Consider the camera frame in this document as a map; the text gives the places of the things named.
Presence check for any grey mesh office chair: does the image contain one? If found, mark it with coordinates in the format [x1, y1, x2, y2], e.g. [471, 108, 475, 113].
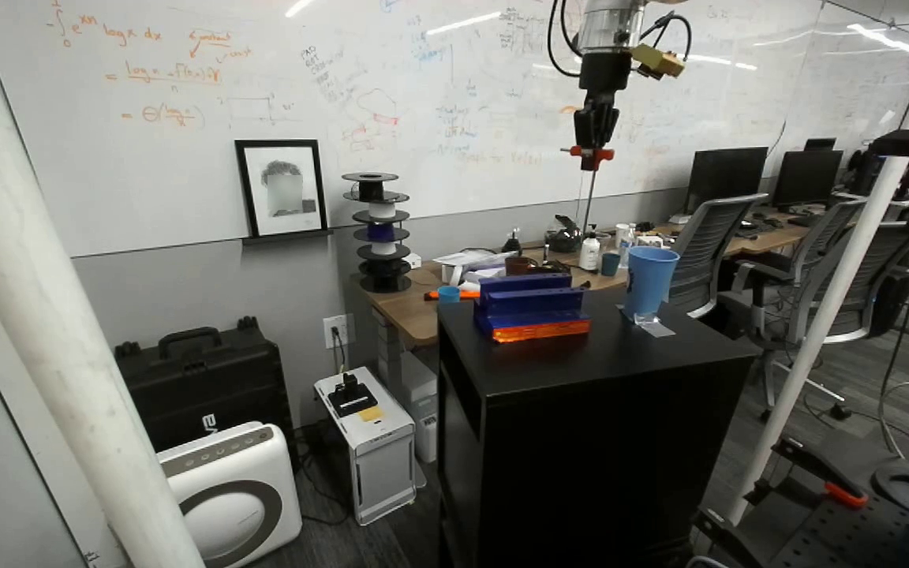
[728, 195, 872, 355]
[673, 191, 774, 322]

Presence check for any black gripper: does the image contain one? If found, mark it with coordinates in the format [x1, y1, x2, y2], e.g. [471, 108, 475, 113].
[570, 49, 639, 159]

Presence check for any whiteboard with scribbles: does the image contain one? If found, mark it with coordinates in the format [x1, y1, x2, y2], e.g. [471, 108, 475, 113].
[0, 0, 909, 263]

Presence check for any metal tool with orange handle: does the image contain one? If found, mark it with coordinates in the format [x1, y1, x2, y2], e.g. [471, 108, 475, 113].
[565, 141, 619, 239]

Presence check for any white slanted pole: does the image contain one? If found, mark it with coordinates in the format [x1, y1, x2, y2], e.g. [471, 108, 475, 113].
[722, 8, 909, 530]

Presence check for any black computer monitor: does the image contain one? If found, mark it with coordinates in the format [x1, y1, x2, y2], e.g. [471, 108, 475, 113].
[681, 144, 774, 214]
[771, 150, 847, 211]

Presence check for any clamp with orange handle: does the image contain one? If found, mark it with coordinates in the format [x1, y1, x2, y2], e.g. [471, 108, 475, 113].
[774, 437, 872, 515]

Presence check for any blue and orange tool holder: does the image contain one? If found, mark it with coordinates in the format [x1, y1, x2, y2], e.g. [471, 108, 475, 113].
[471, 270, 598, 351]

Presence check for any thick white pole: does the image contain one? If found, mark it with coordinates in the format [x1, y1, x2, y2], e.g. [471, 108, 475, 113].
[0, 0, 209, 568]

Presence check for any white plastic bottle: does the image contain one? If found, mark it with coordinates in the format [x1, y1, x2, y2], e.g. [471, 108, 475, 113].
[576, 233, 607, 274]

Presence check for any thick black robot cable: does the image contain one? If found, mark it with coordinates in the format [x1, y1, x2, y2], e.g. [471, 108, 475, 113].
[544, 0, 699, 83]

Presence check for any long orange tool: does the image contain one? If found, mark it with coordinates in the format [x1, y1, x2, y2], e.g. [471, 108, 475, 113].
[419, 285, 482, 306]

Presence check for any large blue plastic cup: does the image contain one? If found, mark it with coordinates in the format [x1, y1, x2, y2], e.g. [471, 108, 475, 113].
[621, 244, 684, 324]

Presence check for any white computer box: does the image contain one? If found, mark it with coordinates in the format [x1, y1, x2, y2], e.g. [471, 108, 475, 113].
[314, 362, 423, 530]

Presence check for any white wall outlet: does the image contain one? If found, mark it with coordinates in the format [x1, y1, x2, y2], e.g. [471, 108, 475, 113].
[319, 309, 353, 355]

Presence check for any black cabinet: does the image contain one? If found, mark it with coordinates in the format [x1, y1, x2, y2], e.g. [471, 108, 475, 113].
[432, 292, 766, 568]

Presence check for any small black device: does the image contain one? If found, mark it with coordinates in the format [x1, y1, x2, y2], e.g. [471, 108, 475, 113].
[325, 368, 383, 420]

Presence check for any stack of filament spools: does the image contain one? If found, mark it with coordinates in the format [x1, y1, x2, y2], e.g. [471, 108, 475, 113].
[342, 169, 418, 296]

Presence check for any large black carrying case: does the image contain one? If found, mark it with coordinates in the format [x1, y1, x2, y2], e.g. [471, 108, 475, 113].
[111, 317, 298, 453]

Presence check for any black perforated breadboard table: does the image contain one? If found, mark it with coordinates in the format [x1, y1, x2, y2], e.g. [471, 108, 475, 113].
[684, 420, 909, 568]

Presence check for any black framed portrait photo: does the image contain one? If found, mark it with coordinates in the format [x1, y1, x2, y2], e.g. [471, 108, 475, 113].
[234, 135, 331, 244]

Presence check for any wooden desk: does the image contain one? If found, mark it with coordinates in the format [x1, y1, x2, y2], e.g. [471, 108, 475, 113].
[364, 211, 812, 357]

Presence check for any white round air purifier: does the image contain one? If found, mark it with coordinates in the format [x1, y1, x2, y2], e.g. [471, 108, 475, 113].
[152, 418, 307, 568]

